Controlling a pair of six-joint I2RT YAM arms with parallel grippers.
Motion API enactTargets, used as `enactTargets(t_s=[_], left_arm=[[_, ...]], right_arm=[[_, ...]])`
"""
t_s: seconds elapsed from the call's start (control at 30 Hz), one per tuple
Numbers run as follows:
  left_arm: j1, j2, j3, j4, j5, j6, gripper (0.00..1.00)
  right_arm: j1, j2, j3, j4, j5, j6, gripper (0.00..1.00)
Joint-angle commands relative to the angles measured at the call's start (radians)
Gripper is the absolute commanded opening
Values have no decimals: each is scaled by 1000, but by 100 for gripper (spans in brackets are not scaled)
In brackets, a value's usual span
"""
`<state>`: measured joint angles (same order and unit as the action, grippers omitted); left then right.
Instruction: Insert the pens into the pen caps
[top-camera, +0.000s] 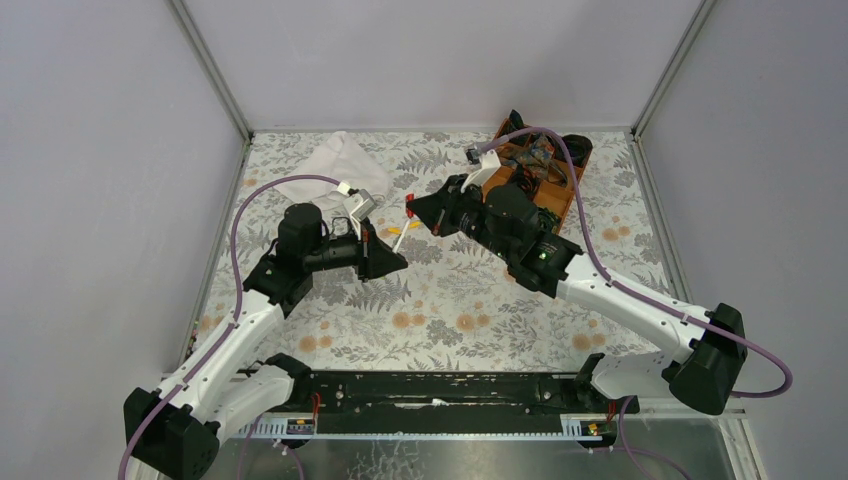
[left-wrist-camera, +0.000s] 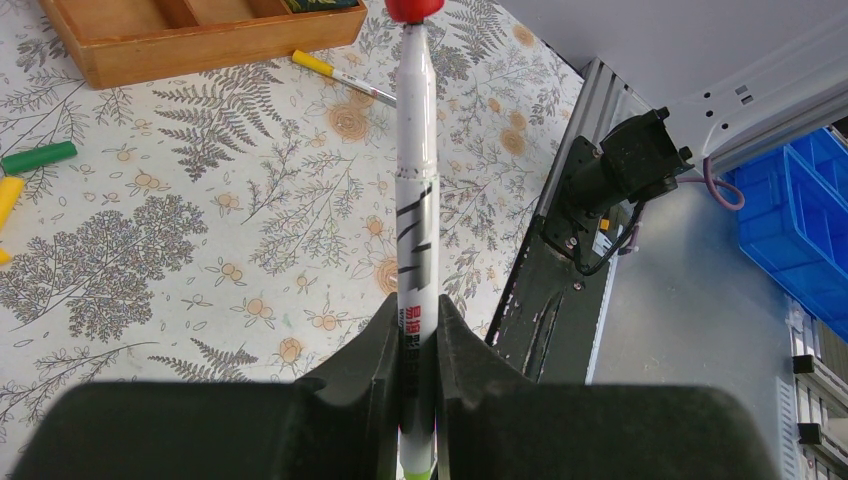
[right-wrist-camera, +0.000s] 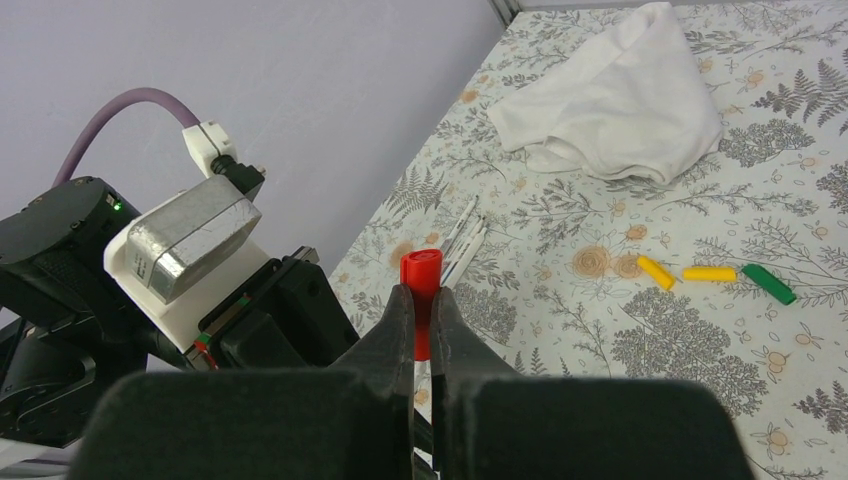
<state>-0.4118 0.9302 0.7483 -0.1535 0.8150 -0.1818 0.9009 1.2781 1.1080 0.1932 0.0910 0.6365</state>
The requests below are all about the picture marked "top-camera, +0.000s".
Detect red pen cap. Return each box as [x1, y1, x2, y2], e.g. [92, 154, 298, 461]
[405, 193, 415, 219]

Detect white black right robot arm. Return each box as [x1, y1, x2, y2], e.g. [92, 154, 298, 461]
[407, 175, 747, 415]

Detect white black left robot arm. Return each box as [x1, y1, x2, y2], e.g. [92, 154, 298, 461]
[118, 203, 408, 479]

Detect wooden compartment tray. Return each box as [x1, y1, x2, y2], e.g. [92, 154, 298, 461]
[482, 133, 585, 234]

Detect patterned fabric strip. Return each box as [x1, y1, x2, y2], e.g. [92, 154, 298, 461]
[507, 134, 569, 186]

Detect white crumpled cloth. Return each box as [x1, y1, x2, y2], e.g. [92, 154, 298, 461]
[275, 131, 390, 210]

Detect dark folded fabric back left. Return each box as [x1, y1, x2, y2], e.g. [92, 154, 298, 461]
[503, 109, 525, 134]

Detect dark rolled fabric back right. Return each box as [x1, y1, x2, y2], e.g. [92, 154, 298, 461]
[562, 134, 593, 168]

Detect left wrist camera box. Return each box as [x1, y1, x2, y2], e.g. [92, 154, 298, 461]
[342, 189, 376, 239]

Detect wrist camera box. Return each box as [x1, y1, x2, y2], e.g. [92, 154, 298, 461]
[461, 150, 501, 192]
[342, 189, 376, 239]

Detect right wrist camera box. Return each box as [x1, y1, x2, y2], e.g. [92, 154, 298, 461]
[461, 150, 501, 192]

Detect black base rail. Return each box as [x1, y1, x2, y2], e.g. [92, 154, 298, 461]
[271, 370, 640, 441]

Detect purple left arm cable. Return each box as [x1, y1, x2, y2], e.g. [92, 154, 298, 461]
[117, 174, 352, 480]

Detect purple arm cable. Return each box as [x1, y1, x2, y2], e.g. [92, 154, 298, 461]
[466, 127, 794, 480]
[117, 174, 352, 480]

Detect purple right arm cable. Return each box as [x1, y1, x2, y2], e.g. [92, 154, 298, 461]
[466, 127, 794, 480]

